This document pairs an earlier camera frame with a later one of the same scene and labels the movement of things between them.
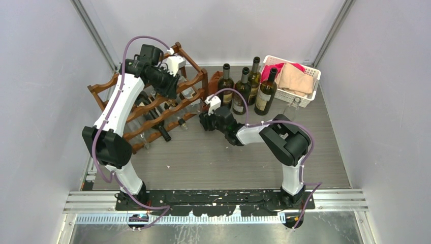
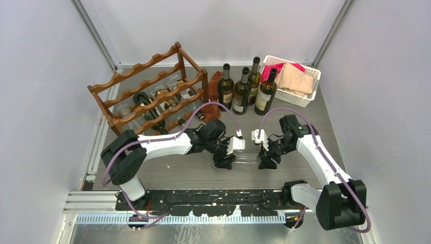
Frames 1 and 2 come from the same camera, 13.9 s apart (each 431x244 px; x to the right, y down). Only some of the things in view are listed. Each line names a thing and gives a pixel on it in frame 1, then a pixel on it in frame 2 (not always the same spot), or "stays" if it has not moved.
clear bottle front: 291,109 → 242,156
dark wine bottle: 152,115 stays
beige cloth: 294,80 stays
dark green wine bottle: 254,79 stays
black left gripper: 170,90 → 220,161
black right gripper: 205,121 → 266,161
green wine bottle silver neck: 225,82 stays
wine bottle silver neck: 238,101 stays
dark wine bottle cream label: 266,95 stays
